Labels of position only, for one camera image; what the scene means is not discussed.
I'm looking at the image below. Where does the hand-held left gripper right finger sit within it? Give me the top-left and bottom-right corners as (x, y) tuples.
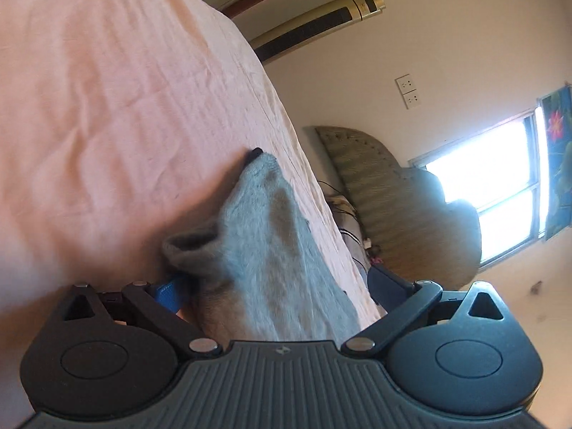
(342, 263), (512, 360)

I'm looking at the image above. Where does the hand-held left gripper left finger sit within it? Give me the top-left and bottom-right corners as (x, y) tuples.
(60, 275), (224, 359)

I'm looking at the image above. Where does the grey sweater with navy sleeves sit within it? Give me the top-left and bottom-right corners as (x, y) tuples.
(162, 147), (361, 345)

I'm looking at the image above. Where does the patterned pillow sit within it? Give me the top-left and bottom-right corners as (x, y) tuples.
(328, 197), (374, 273)

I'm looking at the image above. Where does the olive padded headboard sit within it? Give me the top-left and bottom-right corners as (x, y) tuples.
(315, 126), (482, 291)

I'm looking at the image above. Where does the window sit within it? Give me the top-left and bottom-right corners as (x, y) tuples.
(409, 109), (548, 270)

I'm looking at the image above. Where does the pink blanket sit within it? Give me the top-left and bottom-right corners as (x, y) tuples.
(0, 0), (389, 429)

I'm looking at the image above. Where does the floral curtain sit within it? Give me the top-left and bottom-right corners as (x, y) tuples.
(538, 83), (572, 242)

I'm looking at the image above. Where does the gold tower air conditioner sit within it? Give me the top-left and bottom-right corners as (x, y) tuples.
(249, 0), (386, 64)

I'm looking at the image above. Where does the black cable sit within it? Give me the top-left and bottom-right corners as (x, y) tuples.
(317, 181), (359, 217)

